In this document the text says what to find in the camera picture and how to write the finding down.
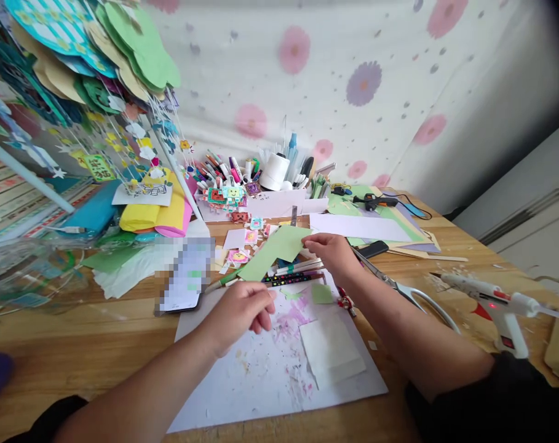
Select person's left hand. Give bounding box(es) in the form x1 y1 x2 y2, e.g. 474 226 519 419
213 280 278 359

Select person's right hand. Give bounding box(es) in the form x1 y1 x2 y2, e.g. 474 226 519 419
302 233 368 288

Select light green paper cutout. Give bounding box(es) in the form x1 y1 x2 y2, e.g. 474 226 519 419
236 225 314 282

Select black oblong object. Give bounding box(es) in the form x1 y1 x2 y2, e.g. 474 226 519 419
355 240 391 259

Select green pen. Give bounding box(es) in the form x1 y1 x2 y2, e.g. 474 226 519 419
204 271 244 294

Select small green paper square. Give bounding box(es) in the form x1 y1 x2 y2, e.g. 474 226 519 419
311 283 335 305

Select white paper sheet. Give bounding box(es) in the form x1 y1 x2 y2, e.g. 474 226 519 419
308 212 414 244

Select row of pens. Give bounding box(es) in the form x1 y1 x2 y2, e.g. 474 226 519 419
260 257 327 286

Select white work board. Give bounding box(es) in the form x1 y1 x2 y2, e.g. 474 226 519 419
166 276 390 434

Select smartphone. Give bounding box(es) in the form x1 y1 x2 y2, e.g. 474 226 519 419
153 236 216 317

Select black hot glue gun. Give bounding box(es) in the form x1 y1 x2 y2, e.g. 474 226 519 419
352 191 433 220

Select silver scissors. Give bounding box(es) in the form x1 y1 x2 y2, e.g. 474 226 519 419
352 248 462 334

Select white paper box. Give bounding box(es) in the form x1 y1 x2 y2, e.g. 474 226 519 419
245 188 307 220

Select stack of coloured paper sheets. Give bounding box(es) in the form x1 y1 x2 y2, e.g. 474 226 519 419
326 184 442 255

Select holder of tools and sticks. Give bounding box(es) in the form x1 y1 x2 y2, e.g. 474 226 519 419
286 132 338 202

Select wooden sticks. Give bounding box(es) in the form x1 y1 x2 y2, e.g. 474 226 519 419
387 246 470 264

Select white folded paper piece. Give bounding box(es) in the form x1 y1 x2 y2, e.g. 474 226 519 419
299 318 367 391

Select pile of small coloured cutouts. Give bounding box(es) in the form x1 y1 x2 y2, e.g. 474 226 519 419
204 183 281 270

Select white thread spool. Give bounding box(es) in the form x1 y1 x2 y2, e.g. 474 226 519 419
258 152 290 193

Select pink paper roll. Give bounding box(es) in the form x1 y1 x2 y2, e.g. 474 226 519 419
153 177 200 239

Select white tissue paper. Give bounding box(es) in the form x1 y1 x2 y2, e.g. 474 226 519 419
92 256 162 300

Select green paper sheet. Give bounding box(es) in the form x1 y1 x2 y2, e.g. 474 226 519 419
79 243 156 274

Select yellow paper roll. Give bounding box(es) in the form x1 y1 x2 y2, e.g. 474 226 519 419
118 167 175 233

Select holder of coloured markers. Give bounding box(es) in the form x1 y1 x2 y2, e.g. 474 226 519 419
192 148 263 197

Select white hot glue gun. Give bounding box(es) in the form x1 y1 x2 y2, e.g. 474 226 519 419
428 271 559 360

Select floral cloth backdrop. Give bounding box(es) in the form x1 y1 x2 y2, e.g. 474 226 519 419
143 0 552 214

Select blue paper roll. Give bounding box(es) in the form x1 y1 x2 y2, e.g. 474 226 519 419
53 178 124 242

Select white cabinet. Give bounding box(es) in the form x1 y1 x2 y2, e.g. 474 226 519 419
452 115 559 305

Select clear plastic bag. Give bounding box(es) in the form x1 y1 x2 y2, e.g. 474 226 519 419
0 237 92 324

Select hanging paper craft display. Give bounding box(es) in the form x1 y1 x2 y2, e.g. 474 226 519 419
0 0 198 241

